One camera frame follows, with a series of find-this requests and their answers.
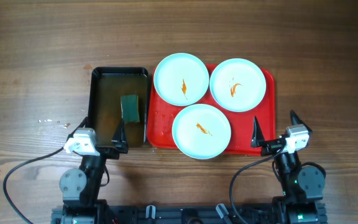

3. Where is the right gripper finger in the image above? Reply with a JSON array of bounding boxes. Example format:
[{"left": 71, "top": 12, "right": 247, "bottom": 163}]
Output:
[
  {"left": 290, "top": 110, "right": 312, "bottom": 134},
  {"left": 250, "top": 116, "right": 265, "bottom": 147}
]

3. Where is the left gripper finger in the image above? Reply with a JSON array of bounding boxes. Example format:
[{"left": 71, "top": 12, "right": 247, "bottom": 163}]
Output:
[
  {"left": 67, "top": 116, "right": 88, "bottom": 140},
  {"left": 111, "top": 119, "right": 127, "bottom": 144}
]

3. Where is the green sponge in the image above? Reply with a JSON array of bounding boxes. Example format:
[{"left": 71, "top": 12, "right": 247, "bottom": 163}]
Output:
[{"left": 121, "top": 95, "right": 140, "bottom": 123}]

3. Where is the light blue plate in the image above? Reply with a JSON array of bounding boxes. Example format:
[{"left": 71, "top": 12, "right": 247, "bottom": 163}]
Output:
[
  {"left": 153, "top": 53, "right": 209, "bottom": 106},
  {"left": 209, "top": 58, "right": 267, "bottom": 113},
  {"left": 172, "top": 104, "right": 231, "bottom": 160}
]

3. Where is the light blue plate bottom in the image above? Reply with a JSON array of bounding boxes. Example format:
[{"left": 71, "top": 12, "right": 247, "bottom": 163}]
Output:
[{"left": 172, "top": 104, "right": 231, "bottom": 160}]

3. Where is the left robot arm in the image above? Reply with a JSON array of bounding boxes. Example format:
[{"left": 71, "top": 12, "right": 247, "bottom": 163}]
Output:
[{"left": 51, "top": 118, "right": 129, "bottom": 224}]

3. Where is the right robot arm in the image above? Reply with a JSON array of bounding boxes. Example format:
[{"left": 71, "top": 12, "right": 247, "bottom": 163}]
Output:
[{"left": 251, "top": 111, "right": 328, "bottom": 223}]

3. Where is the red plastic tray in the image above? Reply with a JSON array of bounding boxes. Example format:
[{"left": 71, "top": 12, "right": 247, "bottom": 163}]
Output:
[{"left": 147, "top": 68, "right": 276, "bottom": 156}]

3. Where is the black rectangular water basin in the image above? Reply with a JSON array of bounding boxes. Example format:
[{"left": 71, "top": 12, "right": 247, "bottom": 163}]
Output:
[{"left": 86, "top": 67, "right": 150, "bottom": 147}]

